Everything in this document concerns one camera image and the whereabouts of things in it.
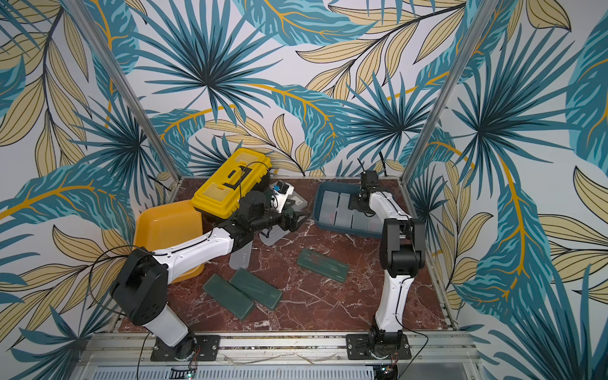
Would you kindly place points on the teal plastic tray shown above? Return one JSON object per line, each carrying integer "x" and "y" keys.
{"x": 338, "y": 187}

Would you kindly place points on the clear ribbed case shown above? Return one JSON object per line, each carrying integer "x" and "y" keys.
{"x": 360, "y": 221}
{"x": 240, "y": 259}

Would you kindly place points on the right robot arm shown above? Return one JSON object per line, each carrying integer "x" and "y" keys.
{"x": 401, "y": 256}

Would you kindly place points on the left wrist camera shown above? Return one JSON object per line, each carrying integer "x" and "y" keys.
{"x": 280, "y": 193}

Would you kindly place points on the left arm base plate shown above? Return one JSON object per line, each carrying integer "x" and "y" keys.
{"x": 193, "y": 348}

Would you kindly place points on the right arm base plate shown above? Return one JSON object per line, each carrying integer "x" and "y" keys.
{"x": 384, "y": 346}

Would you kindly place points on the yellow black toolbox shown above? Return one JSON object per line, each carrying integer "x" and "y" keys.
{"x": 219, "y": 196}

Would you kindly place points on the yellow plastic tray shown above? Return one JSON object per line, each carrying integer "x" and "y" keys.
{"x": 168, "y": 225}

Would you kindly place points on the clear case with red pen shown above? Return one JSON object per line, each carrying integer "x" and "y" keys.
{"x": 328, "y": 209}

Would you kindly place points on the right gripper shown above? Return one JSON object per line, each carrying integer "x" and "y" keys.
{"x": 360, "y": 203}

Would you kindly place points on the aluminium front rail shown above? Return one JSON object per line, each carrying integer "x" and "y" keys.
{"x": 284, "y": 355}

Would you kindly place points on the green pencil case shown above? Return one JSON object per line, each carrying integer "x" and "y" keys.
{"x": 323, "y": 265}
{"x": 257, "y": 289}
{"x": 229, "y": 297}

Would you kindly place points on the clear case with barcode label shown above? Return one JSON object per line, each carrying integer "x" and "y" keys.
{"x": 297, "y": 202}

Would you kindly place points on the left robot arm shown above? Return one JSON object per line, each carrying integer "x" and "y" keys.
{"x": 141, "y": 287}

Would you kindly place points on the clear rectangular case front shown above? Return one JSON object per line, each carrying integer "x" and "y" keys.
{"x": 344, "y": 214}

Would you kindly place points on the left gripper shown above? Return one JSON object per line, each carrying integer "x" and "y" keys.
{"x": 294, "y": 225}

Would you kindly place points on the clear case stack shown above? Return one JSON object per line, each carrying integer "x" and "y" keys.
{"x": 272, "y": 235}
{"x": 375, "y": 224}

